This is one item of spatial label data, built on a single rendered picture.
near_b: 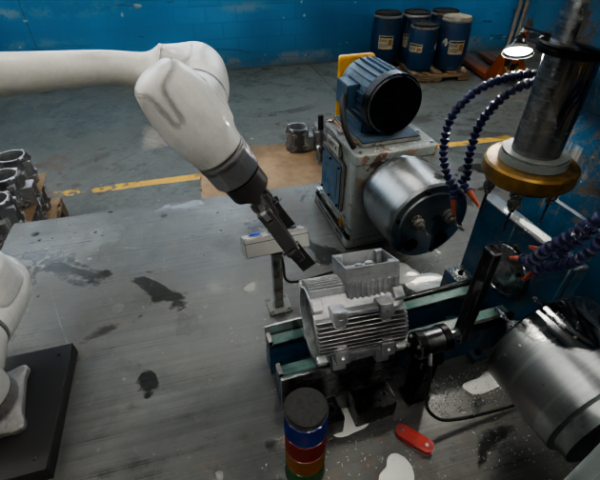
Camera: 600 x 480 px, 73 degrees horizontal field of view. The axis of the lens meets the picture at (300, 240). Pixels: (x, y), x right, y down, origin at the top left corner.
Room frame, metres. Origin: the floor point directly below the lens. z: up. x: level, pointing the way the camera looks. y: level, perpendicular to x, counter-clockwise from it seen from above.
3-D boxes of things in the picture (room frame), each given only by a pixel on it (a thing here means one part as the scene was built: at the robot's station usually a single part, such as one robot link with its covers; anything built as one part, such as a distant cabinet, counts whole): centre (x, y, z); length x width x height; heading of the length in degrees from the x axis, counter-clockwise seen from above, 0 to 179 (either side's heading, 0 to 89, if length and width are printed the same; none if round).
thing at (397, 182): (1.07, -0.32, 1.04); 0.37 x 0.25 x 0.25; 18
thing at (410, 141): (1.30, -0.25, 0.99); 0.35 x 0.31 x 0.37; 18
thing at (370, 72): (1.33, -0.21, 1.16); 0.33 x 0.26 x 0.42; 18
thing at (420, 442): (0.43, -0.25, 0.81); 0.09 x 0.03 x 0.02; 55
